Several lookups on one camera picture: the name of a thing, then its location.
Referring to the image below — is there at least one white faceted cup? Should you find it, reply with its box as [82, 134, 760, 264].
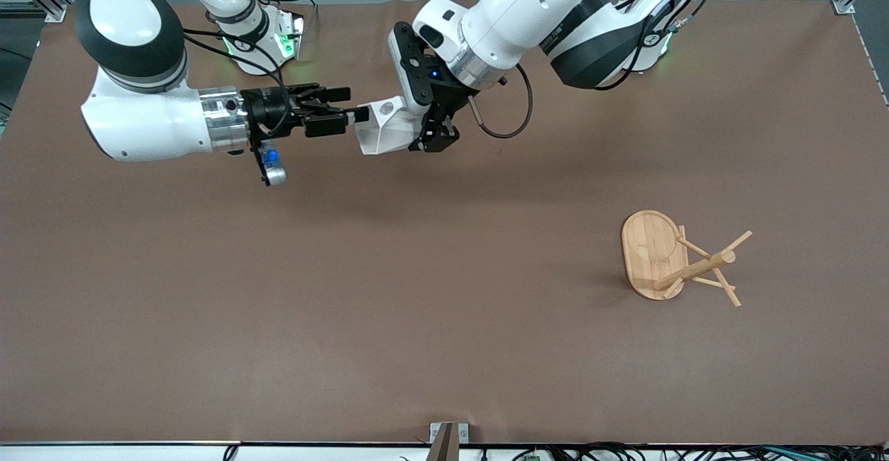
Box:
[355, 97, 426, 156]

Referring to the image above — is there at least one wooden cup rack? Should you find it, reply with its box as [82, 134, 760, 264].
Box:
[621, 210, 754, 308]

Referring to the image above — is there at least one brown table cover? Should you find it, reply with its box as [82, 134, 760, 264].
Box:
[0, 0, 889, 445]

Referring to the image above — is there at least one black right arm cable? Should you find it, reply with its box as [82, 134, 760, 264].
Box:
[182, 27, 290, 135]

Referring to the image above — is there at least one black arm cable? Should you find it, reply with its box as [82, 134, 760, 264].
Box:
[472, 64, 534, 140]
[182, 27, 290, 135]

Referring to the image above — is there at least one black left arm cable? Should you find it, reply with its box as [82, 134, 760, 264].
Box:
[472, 64, 534, 140]

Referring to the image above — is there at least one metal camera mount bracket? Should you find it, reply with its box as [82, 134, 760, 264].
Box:
[429, 422, 470, 444]

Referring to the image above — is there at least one black cable bundle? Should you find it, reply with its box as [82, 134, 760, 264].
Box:
[479, 442, 889, 461]

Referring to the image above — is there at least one white table edge rail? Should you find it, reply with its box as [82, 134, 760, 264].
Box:
[0, 442, 889, 461]

